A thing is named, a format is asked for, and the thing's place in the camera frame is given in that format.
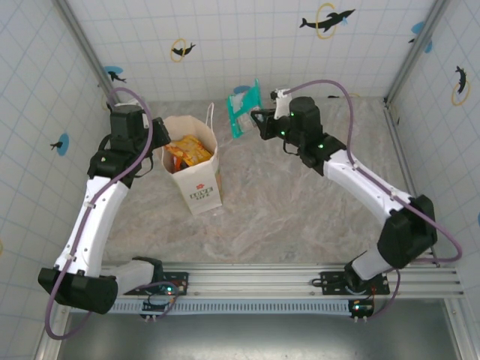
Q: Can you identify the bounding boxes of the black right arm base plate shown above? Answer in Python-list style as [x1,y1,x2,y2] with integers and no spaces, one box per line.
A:
[318,270,391,297]

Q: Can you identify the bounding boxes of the white slotted cable duct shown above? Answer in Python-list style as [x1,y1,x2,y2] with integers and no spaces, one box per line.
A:
[110,299,356,315]

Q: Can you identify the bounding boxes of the dolphin sticker blue circle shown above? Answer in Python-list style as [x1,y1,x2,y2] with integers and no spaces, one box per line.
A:
[103,65,128,84]
[407,20,434,54]
[49,133,71,157]

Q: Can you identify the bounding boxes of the aluminium mounting rail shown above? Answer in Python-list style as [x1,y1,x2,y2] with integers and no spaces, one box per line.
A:
[100,261,466,301]

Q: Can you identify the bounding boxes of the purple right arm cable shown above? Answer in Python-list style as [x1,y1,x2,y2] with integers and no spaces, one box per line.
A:
[284,79,463,320]

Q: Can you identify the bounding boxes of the illustrated white paper bag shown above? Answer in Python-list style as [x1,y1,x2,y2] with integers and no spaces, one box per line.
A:
[160,101,225,217]

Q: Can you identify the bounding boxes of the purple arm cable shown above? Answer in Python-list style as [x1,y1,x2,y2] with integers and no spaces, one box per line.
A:
[43,86,178,341]
[284,79,463,320]

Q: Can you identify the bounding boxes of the teal green snack packet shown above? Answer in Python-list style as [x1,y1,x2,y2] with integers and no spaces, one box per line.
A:
[226,77,263,140]

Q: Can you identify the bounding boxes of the grey metal panel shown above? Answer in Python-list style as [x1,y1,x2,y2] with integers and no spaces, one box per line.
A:
[55,310,464,360]

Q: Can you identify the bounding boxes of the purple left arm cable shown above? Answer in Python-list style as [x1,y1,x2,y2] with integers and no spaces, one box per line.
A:
[43,86,178,341]

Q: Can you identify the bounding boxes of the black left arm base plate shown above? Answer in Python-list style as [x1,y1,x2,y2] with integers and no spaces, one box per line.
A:
[123,270,191,298]

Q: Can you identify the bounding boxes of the aluminium side rail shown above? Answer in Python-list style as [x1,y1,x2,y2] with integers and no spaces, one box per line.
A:
[382,97,442,268]

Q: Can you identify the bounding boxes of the orange yellow snack packet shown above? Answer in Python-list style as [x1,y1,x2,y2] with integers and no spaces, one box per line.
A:
[164,134,212,169]

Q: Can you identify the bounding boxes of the large dolphin sticker yellow ring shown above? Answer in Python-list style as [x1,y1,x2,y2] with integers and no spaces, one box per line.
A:
[298,2,356,41]

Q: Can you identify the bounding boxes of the aluminium frame post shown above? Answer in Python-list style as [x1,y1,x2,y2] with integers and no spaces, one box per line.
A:
[32,303,76,360]
[444,298,480,360]

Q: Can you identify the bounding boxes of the aluminium corner post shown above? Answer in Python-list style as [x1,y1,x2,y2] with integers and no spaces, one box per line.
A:
[55,0,116,101]
[385,0,451,107]

